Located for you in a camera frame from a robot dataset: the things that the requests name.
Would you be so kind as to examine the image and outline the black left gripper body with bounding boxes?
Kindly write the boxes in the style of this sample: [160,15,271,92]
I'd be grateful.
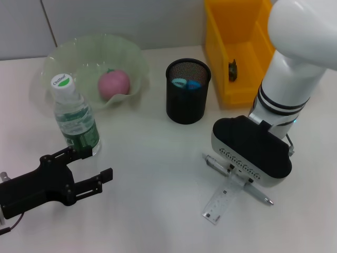
[0,154,76,220]

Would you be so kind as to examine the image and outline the grey clear ballpoint pen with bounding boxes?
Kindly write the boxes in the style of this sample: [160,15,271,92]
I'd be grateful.
[202,154,274,206]

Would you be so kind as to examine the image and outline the clear plastic ruler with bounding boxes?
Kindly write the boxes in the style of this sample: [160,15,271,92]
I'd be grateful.
[202,168,255,225]

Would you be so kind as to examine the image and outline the clear green-label water bottle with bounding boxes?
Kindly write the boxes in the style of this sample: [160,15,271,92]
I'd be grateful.
[51,73,102,157]

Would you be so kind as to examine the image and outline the pink peach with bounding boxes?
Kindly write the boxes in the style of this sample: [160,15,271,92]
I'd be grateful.
[98,68,131,100]

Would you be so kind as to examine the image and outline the blue capped scissors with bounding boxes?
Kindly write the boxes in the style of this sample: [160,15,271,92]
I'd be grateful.
[171,78,201,91]

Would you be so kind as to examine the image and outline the green plastic wrapper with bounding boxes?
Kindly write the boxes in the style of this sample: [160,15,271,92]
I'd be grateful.
[227,60,240,82]

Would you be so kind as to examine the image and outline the black mesh pen holder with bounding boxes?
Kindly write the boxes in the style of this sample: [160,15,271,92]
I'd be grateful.
[165,58,212,125]

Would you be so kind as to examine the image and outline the translucent green fruit plate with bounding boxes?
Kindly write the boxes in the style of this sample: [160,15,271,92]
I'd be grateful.
[28,33,151,111]

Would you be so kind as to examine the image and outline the yellow plastic bin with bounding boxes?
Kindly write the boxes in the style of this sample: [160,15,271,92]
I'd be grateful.
[204,0,276,108]

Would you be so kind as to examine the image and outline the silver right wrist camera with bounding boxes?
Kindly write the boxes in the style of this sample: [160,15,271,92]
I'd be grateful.
[211,115,293,188]

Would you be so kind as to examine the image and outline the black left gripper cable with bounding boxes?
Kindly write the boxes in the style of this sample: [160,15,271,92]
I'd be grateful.
[0,215,25,235]

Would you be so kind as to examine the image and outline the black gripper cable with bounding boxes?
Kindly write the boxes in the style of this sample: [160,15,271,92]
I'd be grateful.
[0,215,25,235]
[285,133,296,158]

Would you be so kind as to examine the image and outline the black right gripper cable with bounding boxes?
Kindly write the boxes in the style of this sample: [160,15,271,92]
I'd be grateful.
[285,133,296,158]

